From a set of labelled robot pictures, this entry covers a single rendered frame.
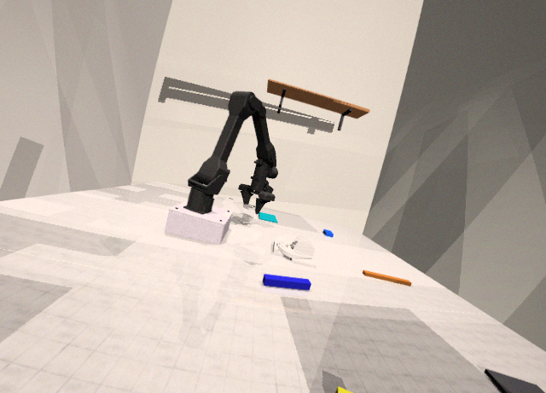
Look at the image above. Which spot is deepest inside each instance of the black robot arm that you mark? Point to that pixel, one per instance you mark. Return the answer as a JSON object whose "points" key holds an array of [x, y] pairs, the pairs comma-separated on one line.
{"points": [[213, 172]]}

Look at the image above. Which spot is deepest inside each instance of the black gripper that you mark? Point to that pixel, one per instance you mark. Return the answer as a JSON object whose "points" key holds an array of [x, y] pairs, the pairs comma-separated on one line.
{"points": [[257, 184]]}

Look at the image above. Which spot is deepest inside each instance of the blue rectangular bar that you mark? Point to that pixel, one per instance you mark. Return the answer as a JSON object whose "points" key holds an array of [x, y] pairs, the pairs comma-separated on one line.
{"points": [[286, 282]]}

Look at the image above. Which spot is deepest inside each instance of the cyan flat rectangular plate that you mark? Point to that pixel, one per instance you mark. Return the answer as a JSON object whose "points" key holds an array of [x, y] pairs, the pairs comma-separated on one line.
{"points": [[267, 217]]}

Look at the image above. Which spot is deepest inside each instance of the yellow block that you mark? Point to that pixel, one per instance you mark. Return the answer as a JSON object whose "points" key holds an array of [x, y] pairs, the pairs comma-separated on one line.
{"points": [[341, 390]]}

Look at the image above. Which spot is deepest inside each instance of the orange flat bar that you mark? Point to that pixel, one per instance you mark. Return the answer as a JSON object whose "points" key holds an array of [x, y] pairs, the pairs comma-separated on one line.
{"points": [[387, 278]]}

